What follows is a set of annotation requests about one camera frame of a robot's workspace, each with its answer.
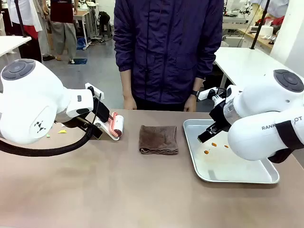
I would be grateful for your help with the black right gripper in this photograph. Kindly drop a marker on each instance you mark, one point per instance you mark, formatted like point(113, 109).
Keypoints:
point(221, 116)

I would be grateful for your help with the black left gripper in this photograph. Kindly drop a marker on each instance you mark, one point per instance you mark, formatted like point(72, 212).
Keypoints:
point(102, 111)

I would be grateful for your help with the brown cloth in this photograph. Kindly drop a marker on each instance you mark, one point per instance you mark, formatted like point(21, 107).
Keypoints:
point(158, 140)

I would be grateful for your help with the person's left forearm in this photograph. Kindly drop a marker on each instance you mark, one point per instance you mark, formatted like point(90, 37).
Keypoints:
point(198, 84)

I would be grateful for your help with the person's right forearm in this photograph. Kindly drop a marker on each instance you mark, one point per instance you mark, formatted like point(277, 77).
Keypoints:
point(127, 83)

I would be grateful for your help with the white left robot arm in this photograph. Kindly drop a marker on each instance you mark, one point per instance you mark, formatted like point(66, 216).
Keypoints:
point(31, 104)

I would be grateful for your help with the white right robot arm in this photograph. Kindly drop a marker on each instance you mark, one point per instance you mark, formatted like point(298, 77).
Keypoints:
point(259, 114)

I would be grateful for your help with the person's right hand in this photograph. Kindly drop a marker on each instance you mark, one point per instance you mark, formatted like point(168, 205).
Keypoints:
point(130, 103)

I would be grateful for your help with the person's left hand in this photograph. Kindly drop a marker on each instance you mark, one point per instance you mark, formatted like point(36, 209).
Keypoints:
point(190, 105)

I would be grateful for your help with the silver metal tray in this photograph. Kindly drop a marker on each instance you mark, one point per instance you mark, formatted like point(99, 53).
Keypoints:
point(228, 164)

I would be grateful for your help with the black wrist watch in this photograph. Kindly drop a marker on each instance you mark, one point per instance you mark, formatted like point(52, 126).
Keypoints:
point(195, 93)

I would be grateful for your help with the yellow paper scrap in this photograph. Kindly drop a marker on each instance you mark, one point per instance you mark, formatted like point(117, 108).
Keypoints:
point(62, 131)

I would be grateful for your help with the black trousers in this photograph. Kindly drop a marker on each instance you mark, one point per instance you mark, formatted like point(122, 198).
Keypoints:
point(161, 106)

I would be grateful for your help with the blue plastic bag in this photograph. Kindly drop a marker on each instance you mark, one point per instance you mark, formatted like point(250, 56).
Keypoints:
point(81, 44)

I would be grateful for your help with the large white table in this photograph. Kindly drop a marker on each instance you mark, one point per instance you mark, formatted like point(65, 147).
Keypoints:
point(247, 64)

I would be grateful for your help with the person in navy jacket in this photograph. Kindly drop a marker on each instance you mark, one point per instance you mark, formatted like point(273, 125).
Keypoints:
point(166, 47)

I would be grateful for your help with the bystander in khaki trousers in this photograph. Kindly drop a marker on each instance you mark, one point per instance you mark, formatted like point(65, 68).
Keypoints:
point(63, 28)

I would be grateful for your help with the wooden top desk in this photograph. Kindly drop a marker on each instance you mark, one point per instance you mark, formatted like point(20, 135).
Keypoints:
point(259, 39)

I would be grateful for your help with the small white side table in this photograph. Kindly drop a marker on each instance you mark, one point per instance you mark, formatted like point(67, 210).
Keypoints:
point(12, 44)

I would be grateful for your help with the bystander in white coat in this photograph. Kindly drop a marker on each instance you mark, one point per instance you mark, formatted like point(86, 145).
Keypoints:
point(28, 19)

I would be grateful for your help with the black slanted stand pole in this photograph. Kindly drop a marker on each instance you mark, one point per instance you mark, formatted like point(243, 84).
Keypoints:
point(260, 23)
point(20, 19)

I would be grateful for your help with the bystander with red cloth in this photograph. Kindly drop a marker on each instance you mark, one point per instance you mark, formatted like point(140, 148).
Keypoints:
point(275, 12)

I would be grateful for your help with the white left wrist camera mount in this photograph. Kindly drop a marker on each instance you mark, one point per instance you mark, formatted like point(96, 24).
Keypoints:
point(95, 89)

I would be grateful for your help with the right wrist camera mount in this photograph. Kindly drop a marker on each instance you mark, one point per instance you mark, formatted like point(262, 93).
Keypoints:
point(211, 93)

